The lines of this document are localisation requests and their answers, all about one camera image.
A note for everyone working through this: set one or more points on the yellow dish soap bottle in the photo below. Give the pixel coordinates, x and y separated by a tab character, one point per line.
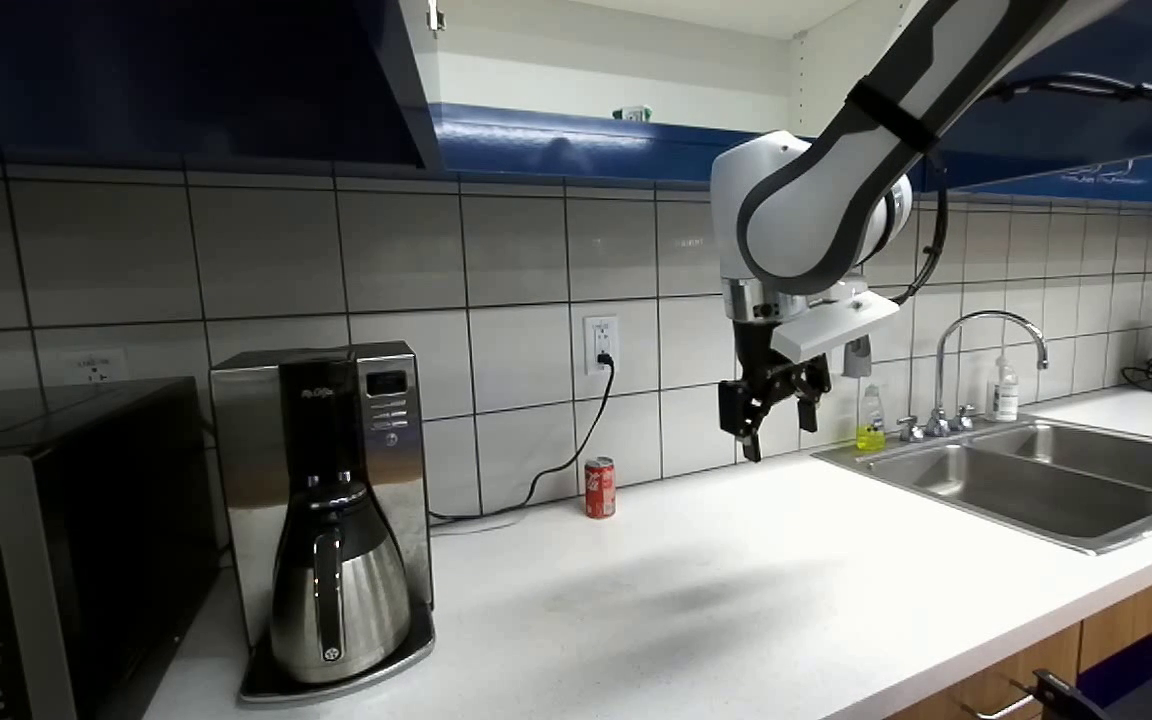
864	434

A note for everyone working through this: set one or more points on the stainless steel double sink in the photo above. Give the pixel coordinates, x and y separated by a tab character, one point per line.
1029	484

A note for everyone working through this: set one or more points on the red soda can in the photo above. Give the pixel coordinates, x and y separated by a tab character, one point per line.
597	488

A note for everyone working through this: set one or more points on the chrome sink faucet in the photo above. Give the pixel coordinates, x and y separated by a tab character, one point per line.
951	361

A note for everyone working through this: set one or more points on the black steel microwave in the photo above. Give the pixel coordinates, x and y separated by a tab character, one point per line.
70	533

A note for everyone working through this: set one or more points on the white open wall cabinet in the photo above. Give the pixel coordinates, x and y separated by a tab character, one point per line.
561	80

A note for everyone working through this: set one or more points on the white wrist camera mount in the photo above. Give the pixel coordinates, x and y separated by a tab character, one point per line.
836	322

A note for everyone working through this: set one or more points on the white wall outlet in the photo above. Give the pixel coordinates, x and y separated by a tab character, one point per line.
99	368
595	328

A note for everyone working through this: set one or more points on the blue bin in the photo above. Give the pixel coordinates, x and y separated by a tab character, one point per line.
1151	681

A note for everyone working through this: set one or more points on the stainless steel coffee maker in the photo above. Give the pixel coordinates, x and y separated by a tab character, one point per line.
389	413

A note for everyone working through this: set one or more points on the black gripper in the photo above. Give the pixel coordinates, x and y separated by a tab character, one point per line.
758	358

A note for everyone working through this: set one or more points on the small white bottle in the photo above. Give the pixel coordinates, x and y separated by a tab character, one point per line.
1004	399

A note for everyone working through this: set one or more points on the steel coffee carafe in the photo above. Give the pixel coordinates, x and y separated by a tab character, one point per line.
337	603

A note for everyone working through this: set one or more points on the blue cabinet door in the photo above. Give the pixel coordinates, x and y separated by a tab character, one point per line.
163	80
1138	134

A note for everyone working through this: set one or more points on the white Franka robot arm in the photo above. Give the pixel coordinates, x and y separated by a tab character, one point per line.
801	213

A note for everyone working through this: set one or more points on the metal cabinet hinge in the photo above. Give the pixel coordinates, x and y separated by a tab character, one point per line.
434	15

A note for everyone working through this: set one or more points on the white wall soap dispenser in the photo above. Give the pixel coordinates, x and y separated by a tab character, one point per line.
859	358

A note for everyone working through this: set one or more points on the wooden base cabinet drawers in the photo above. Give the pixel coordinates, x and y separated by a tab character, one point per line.
1138	614

